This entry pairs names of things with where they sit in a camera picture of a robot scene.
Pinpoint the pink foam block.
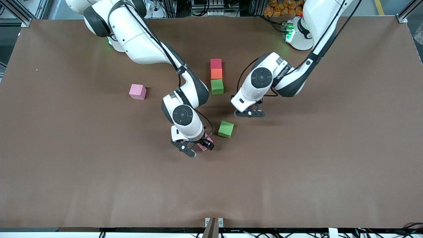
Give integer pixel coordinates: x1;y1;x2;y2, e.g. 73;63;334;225
198;134;213;152
129;84;147;100

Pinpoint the green foam block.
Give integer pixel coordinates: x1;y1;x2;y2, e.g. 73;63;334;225
218;121;234;139
211;79;224;95

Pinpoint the white terminal strip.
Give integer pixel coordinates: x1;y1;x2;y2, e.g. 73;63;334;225
192;0;239;17

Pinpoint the bag of orange fruit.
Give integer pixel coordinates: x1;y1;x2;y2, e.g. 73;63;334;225
263;0;305;17

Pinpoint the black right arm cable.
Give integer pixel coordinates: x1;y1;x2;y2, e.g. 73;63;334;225
121;0;213;138

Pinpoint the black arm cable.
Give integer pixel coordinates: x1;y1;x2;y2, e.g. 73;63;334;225
238;0;361;99
121;0;213;138

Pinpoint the small metal bracket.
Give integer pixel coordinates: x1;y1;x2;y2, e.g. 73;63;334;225
205;217;224;228

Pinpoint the aluminium profile post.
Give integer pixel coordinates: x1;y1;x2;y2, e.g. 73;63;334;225
164;0;177;18

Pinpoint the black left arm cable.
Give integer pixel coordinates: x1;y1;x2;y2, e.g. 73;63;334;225
238;0;361;99

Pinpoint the black cable bundle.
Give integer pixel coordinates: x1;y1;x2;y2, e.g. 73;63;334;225
355;222;423;238

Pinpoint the aluminium frame corner post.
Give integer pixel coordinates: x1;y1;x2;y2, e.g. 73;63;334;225
0;0;33;28
397;0;423;23

